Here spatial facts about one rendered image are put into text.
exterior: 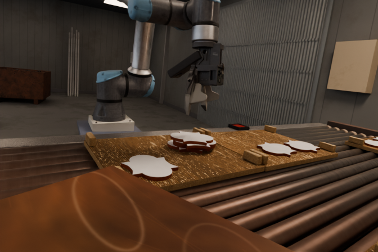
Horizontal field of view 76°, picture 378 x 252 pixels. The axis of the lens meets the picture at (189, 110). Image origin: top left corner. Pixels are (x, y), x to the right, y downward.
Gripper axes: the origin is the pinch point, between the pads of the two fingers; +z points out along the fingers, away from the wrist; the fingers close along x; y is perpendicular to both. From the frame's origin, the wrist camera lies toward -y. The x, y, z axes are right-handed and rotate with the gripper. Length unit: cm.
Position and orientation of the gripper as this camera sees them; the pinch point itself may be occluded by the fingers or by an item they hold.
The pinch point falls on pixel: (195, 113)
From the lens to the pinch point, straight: 71.1
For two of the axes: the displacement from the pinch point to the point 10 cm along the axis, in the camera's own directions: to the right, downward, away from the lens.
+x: 3.9, -0.9, 9.2
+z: -0.3, 9.9, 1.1
